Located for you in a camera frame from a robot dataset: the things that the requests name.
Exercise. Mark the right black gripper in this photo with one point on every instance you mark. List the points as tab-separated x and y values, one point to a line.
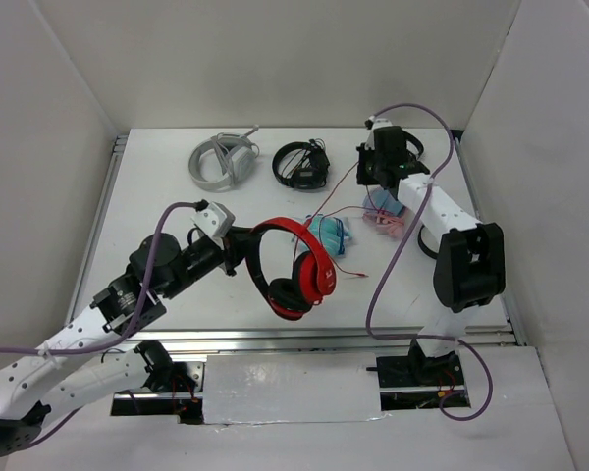
362	177

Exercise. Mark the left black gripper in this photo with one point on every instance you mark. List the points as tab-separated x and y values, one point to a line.
234	248

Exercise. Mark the red black headphones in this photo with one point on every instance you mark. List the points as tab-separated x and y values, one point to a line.
313	274

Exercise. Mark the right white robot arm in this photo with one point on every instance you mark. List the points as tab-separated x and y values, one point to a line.
470	258

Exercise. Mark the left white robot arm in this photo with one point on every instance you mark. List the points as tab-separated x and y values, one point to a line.
80	364

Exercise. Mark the black folded headphones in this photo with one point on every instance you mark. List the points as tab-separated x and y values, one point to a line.
414	146

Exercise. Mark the pink blue cat-ear headphones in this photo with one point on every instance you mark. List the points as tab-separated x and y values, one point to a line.
384	213

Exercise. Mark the white grey headphones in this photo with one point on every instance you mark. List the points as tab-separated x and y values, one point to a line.
235	154

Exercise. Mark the black thin-band headphones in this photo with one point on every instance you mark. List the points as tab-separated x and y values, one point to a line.
425	249

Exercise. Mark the teal white headphones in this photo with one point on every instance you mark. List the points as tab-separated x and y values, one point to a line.
333	232

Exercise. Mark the white foil-edged panel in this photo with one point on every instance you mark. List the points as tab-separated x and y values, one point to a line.
260	389

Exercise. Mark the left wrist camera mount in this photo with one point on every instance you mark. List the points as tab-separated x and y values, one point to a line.
214	221

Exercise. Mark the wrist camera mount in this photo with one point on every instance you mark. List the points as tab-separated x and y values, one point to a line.
214	221
374	123

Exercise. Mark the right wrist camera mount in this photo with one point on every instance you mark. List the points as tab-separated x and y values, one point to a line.
374	123

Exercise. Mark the black wired headphones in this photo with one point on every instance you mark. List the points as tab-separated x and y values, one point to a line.
302	165

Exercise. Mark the aluminium rail frame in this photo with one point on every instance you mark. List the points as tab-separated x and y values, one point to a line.
380	281

